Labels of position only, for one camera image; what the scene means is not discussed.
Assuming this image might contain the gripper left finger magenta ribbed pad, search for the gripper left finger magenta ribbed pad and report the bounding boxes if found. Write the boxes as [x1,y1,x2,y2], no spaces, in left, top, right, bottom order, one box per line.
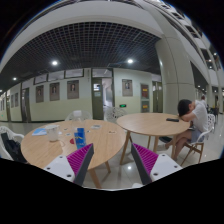
[44,144,94,186]

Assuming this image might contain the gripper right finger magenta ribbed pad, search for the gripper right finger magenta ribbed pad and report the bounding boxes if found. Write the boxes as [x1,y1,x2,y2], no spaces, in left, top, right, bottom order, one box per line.
[131,143,182,185]

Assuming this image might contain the clear bottle with blue label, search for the clear bottle with blue label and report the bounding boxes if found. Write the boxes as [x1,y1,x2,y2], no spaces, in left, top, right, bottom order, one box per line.
[71,110,87,150]

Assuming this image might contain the round wooden table near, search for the round wooden table near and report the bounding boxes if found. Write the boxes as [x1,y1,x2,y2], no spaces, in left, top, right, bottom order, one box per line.
[21,120,126,189]

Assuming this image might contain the round wooden table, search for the round wooden table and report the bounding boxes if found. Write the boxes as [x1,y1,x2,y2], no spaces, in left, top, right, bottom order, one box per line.
[117,113,190,163]
[21,120,126,189]

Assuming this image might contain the round wooden table far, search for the round wooden table far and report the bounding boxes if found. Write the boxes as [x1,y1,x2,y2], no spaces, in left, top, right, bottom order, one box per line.
[117,113,190,163]

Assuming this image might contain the clear plastic cup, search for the clear plastic cup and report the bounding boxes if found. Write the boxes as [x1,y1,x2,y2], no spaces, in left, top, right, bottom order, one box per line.
[45,125,59,142]

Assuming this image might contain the small card on table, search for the small card on table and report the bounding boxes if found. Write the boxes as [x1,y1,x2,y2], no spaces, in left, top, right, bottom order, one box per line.
[91,125,101,129]

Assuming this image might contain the black phone on table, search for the black phone on table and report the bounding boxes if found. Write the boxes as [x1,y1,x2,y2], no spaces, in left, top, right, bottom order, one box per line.
[166,118,180,122]

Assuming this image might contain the blue paper booklet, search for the blue paper booklet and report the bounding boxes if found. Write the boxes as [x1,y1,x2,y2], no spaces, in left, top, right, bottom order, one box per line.
[32,128,47,136]

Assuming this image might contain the white lattice chair behind table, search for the white lattice chair behind table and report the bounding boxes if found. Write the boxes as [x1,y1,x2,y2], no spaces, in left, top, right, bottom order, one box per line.
[66,110,92,121]

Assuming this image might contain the black bag on chair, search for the black bag on chair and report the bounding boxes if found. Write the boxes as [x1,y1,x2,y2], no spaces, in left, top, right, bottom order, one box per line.
[1,133,27,163]

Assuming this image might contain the white lattice chair middle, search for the white lattice chair middle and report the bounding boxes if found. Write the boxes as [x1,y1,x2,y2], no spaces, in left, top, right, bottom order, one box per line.
[105,107,127,123]

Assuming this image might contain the seated person in white shirt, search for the seated person in white shirt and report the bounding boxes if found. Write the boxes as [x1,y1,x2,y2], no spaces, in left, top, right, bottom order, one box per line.
[164,98,210,162]

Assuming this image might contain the white plastic chair left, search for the white plastic chair left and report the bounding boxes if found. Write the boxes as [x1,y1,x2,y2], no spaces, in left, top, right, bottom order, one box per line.
[0,126,26,163]

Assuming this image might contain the framed portrait poster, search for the framed portrait poster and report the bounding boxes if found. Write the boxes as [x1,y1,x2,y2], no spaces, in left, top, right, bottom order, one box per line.
[67,80,79,99]

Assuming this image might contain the white chair under person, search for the white chair under person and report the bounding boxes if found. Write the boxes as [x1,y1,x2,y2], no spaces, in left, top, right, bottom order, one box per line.
[185,114,215,157]

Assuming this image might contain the green door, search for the green door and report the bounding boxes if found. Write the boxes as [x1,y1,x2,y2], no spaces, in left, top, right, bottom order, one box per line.
[92,78,103,120]

